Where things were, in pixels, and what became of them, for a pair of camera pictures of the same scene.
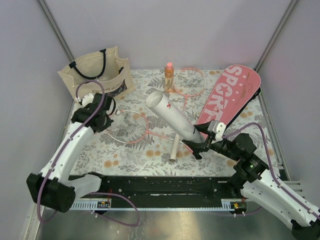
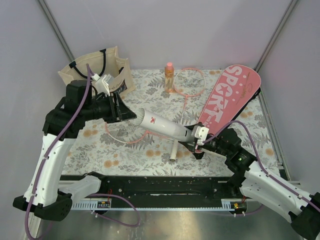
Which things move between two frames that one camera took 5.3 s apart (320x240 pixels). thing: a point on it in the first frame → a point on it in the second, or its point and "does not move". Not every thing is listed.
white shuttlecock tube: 157,101 → 163,126
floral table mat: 150,126 does not move
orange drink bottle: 169,73 does not move
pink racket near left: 129,127 does not move
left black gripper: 109,121 → 119,110
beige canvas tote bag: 106,66 does not move
